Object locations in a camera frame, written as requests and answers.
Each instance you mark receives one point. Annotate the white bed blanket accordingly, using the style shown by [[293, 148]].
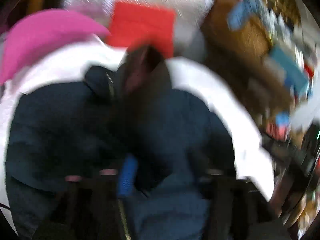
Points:
[[70, 62]]

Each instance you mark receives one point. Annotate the light blue cloth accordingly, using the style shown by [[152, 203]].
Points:
[[242, 12]]

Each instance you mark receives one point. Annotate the dark navy garment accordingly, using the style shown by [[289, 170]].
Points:
[[81, 128]]

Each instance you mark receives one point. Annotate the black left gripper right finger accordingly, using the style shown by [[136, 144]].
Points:
[[237, 209]]

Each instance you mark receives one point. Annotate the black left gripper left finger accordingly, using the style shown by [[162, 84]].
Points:
[[95, 205]]

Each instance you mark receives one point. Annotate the pink pillow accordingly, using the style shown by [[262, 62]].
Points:
[[38, 34]]

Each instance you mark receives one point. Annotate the red pillow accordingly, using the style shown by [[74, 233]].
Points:
[[133, 25]]

